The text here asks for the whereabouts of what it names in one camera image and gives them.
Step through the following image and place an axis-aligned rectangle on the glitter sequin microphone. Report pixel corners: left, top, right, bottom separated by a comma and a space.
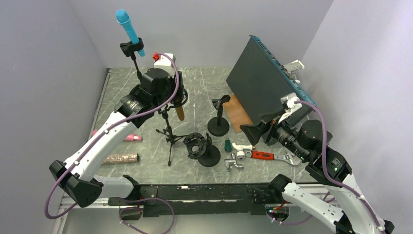
103, 153, 140, 164

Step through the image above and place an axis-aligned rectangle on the purple cable under rail right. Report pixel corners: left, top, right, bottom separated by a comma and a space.
266, 194, 336, 227

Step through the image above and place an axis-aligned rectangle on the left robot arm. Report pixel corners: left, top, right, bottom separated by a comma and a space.
49, 68, 187, 208

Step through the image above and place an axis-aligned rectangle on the red handle adjustable wrench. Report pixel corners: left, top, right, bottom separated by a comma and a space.
245, 151, 301, 166

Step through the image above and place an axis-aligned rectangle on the white plastic faucet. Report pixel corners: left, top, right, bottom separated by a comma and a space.
231, 142, 256, 160

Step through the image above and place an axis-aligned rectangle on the white camera mount, wrist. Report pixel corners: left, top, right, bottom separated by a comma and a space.
152, 52, 175, 76
278, 93, 302, 123

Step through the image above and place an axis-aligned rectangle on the purple cable under rail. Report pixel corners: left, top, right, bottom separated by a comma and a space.
118, 196, 176, 234
266, 194, 336, 227

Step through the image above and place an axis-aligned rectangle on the white camera mount, right wrist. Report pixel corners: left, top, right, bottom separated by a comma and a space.
278, 93, 302, 123

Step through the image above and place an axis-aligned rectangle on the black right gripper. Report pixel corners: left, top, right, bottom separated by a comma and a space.
239, 107, 309, 160

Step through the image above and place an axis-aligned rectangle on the dark rack unit, blue front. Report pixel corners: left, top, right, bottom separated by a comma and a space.
226, 35, 316, 124

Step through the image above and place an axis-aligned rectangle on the gold microphone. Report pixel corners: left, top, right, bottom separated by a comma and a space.
175, 105, 185, 121

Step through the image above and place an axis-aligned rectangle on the black shock-mount stand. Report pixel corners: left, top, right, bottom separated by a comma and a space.
183, 132, 221, 167

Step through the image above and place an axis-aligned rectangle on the black clip stand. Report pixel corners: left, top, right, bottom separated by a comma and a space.
207, 95, 230, 137

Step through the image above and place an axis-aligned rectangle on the blue microphone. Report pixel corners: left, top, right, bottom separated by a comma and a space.
115, 9, 146, 57

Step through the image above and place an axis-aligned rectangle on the chrome pipe fitting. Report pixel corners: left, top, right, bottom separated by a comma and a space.
224, 153, 244, 172

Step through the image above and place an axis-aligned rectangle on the white camera mount, left wrist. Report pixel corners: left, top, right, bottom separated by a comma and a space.
152, 52, 175, 76

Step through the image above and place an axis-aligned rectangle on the green handle screwdriver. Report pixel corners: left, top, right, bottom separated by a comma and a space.
224, 136, 232, 153

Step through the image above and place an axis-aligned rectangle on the white bracket behind rack unit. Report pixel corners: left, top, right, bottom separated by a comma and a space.
284, 59, 305, 74

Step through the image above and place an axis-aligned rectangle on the black tripod microphone stand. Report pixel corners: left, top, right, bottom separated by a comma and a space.
156, 104, 186, 167

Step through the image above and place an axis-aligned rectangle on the pink microphone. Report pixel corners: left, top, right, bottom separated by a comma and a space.
90, 129, 143, 142

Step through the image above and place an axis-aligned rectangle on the purple cable under rail left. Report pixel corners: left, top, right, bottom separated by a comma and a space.
118, 196, 176, 234

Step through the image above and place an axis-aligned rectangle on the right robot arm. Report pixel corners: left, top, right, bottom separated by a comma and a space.
240, 119, 395, 234

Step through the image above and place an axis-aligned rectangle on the black front rail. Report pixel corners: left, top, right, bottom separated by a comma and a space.
138, 183, 283, 217

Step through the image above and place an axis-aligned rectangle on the black stand holding blue microphone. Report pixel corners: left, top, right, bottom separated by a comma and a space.
119, 37, 144, 80

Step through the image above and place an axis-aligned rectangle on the brown wooden board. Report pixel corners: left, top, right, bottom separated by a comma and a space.
223, 95, 253, 133

